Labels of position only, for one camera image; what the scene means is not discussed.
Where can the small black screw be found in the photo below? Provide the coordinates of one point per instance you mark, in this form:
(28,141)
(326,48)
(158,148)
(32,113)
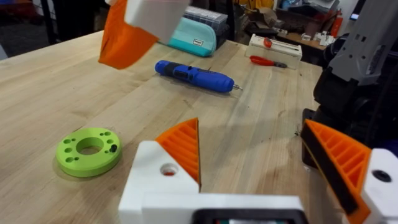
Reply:
(113,148)

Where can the white orange left gripper right finger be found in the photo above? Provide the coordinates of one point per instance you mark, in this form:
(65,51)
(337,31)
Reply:
(342,155)

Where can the green disc with holes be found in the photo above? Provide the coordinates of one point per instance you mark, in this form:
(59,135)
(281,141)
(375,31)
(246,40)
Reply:
(70,165)

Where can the red fire extinguisher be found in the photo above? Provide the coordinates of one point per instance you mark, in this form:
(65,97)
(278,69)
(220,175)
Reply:
(336,25)

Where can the small red knob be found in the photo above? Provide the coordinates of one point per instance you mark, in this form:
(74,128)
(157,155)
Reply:
(267,42)

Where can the white orange left gripper left finger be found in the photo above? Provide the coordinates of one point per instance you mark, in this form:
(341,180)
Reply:
(149,174)

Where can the grey plastic organizer box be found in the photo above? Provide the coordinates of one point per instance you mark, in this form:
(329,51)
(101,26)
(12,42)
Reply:
(211,17)

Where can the white box with rails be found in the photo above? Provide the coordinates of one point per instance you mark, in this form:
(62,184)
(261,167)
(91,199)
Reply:
(280,51)

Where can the teal soft zip bag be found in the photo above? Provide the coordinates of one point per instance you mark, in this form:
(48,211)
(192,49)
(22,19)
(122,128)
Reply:
(194,39)

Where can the finger of the white orange right gripper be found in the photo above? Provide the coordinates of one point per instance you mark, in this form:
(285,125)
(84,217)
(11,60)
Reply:
(130,40)

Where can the blue electric screwdriver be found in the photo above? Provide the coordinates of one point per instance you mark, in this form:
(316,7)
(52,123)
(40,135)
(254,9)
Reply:
(199,76)

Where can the wooden side desk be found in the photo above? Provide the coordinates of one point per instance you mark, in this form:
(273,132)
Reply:
(300,40)

